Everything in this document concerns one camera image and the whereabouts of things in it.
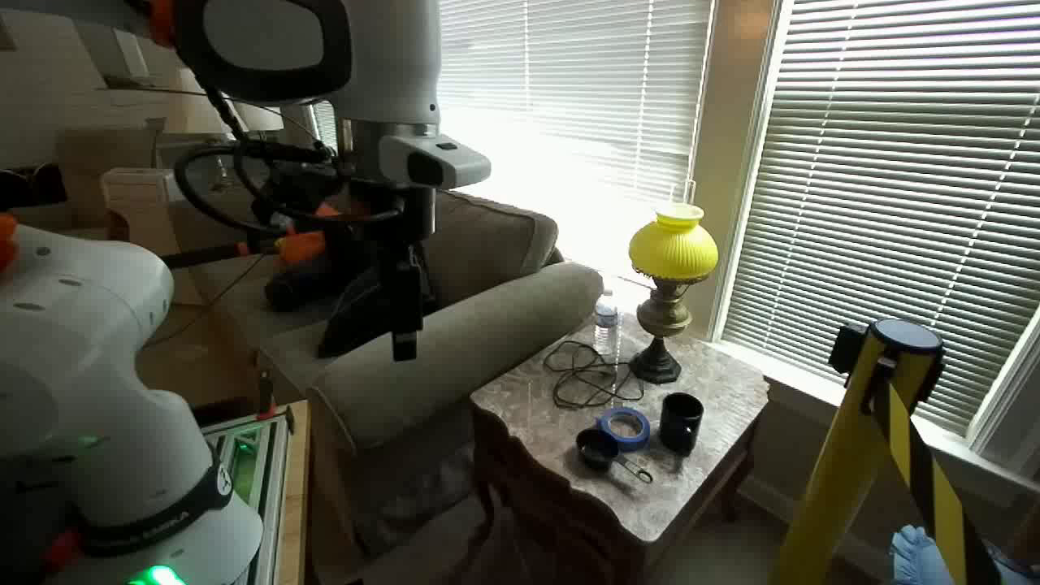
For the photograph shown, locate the thin black cable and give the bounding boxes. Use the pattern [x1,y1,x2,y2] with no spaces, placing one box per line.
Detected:
[540,337,646,417]

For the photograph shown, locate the black orange tripod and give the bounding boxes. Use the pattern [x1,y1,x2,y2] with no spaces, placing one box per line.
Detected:
[159,208,333,273]

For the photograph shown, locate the yellow black barrier belt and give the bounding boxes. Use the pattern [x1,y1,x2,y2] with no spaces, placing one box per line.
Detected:
[880,366,996,585]

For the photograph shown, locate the yellow stanchion post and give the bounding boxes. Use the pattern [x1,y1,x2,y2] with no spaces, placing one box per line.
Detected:
[770,315,950,585]

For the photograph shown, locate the clear plastic water bottle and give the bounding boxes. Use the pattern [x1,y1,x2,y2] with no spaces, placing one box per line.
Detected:
[591,290,625,370]

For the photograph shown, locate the yellow shade table lamp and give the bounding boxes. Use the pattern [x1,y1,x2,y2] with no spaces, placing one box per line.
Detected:
[626,201,721,385]

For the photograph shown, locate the beige sofa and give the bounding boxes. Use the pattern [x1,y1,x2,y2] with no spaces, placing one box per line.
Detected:
[159,188,606,585]

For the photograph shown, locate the white window blinds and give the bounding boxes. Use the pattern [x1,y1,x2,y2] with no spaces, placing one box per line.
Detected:
[436,0,716,273]
[721,0,1040,436]

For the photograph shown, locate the marble top side table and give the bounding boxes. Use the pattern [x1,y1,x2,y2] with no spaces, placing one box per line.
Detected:
[468,323,773,585]

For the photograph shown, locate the black mug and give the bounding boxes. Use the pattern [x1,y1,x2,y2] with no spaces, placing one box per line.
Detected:
[656,390,708,459]

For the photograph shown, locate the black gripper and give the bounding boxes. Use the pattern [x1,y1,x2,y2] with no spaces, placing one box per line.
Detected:
[373,214,436,364]

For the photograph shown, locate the white window sill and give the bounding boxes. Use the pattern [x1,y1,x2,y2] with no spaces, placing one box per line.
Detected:
[711,336,983,463]

